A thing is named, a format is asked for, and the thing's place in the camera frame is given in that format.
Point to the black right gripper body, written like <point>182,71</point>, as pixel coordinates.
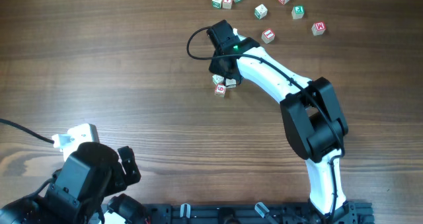
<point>220,67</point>

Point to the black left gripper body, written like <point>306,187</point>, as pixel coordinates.
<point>129,164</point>

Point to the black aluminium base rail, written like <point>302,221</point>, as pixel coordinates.
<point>348,213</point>

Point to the blue-sided snail block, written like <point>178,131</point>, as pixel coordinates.
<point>230,83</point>

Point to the green-sided bird block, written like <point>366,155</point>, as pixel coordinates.
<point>218,79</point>

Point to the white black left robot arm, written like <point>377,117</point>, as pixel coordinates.
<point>34,208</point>

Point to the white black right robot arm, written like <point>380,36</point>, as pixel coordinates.
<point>313,121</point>

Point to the green E letter block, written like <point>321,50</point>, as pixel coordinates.
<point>298,12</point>

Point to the red 6 number block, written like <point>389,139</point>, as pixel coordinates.
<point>220,90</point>

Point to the red V letter block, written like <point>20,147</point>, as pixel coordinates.
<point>227,4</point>

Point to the green-sided pattern block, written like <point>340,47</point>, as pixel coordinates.
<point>260,11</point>

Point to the red I letter block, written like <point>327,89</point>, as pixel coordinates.
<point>268,36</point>

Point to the green Z letter block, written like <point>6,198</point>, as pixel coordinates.
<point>217,3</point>

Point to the red M letter block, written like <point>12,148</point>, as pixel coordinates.
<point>318,28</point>

